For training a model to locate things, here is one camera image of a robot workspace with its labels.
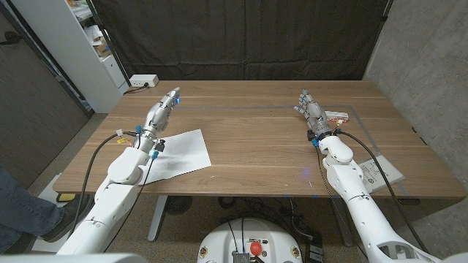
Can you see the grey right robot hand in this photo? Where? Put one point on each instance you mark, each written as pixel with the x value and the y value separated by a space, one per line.
pixel 316 115

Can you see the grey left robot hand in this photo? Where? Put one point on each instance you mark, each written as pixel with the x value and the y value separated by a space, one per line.
pixel 157 118

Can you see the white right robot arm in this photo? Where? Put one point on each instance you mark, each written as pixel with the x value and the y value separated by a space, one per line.
pixel 362 208

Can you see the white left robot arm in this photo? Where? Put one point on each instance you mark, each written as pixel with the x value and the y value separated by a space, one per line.
pixel 113 197

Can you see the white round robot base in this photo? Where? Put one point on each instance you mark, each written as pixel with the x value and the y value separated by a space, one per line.
pixel 226 241

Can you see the small red white packet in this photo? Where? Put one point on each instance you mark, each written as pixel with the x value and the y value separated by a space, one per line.
pixel 338 116

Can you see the white power strip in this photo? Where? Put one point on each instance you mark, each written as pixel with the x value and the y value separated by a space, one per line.
pixel 143 80

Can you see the black stand pole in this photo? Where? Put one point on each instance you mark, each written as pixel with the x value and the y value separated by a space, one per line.
pixel 109 45

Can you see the black round floor grille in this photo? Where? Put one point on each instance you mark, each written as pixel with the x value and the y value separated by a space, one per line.
pixel 178 204

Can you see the small cardboard box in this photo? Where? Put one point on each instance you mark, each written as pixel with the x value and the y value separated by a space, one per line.
pixel 102 49

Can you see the printed white paper sheet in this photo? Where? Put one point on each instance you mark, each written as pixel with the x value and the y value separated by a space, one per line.
pixel 393 171

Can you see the grey metal table leg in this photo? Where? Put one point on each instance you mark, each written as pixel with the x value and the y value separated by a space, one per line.
pixel 345 233
pixel 156 219

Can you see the black curtain backdrop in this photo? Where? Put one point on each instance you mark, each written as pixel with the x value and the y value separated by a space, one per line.
pixel 241 36

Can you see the yellow flat object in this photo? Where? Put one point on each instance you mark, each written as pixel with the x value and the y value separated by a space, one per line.
pixel 66 197

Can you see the white shelf cabinet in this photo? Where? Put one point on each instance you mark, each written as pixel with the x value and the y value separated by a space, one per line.
pixel 62 40

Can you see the black shoe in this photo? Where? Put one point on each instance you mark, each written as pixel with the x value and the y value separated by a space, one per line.
pixel 69 219

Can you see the black floor power strip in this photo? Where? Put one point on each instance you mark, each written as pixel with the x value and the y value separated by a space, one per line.
pixel 314 252

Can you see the red emergency stop button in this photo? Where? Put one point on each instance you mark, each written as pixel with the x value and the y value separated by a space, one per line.
pixel 256 248

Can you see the grey finned metal block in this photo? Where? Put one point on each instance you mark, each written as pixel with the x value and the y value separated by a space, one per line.
pixel 240 258

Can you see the person leg in jeans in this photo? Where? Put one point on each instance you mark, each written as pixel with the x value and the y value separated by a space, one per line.
pixel 22 212

